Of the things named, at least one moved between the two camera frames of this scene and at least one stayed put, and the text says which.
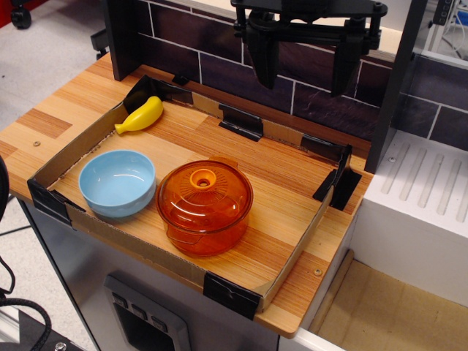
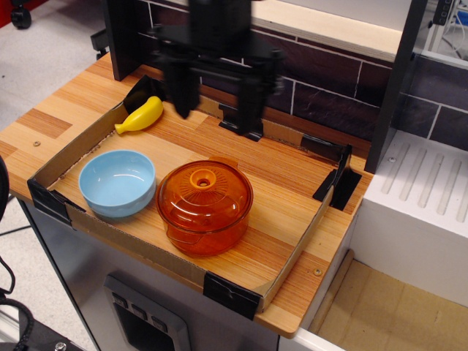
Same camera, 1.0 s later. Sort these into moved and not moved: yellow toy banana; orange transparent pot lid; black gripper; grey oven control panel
Moved: black gripper
Not moved: grey oven control panel; yellow toy banana; orange transparent pot lid
